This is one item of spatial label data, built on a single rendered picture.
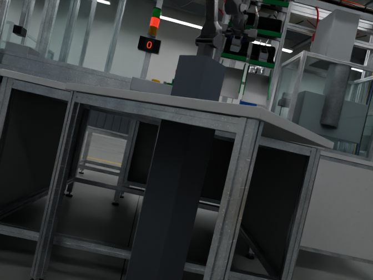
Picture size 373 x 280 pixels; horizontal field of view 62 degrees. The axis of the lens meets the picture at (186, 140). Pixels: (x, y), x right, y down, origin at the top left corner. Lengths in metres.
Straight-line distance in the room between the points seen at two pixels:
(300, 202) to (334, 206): 0.94
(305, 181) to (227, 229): 0.83
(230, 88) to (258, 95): 0.15
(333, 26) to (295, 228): 1.66
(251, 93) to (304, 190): 0.56
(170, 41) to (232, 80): 10.92
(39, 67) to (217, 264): 1.20
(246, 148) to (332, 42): 2.00
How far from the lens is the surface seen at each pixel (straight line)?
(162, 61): 12.41
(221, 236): 0.83
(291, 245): 1.62
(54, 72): 1.61
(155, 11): 1.89
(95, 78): 1.55
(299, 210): 1.59
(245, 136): 0.79
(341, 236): 2.58
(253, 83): 1.77
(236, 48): 1.66
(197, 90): 1.17
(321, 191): 2.43
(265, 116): 0.78
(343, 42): 2.74
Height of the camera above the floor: 0.75
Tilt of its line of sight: 1 degrees down
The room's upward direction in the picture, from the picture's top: 13 degrees clockwise
